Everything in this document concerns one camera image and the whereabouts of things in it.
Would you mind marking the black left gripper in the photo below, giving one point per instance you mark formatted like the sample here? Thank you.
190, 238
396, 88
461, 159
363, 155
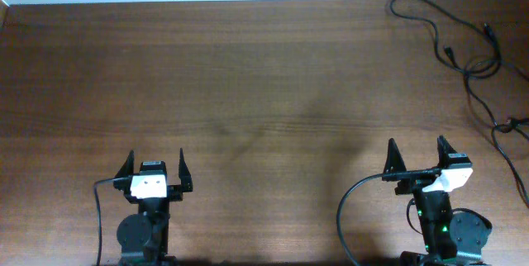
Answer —
176, 190

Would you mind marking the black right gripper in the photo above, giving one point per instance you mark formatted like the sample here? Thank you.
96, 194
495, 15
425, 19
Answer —
399, 173

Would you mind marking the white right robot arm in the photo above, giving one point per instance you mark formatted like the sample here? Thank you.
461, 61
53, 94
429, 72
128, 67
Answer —
452, 236

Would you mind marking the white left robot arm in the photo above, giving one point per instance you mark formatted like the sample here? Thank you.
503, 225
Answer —
144, 236

